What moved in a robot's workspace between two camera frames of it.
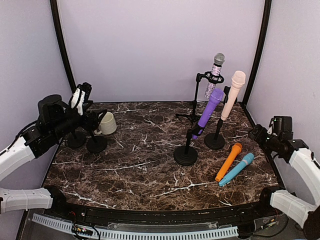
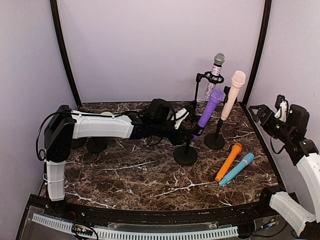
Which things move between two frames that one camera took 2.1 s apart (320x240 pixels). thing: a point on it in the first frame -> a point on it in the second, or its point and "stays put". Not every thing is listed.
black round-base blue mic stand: [96, 143] stays put
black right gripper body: [266, 143] -> [272, 128]
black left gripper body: [87, 125] -> [160, 130]
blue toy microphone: [246, 160] stays put
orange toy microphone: [236, 148] stays put
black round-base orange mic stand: [76, 139] stays put
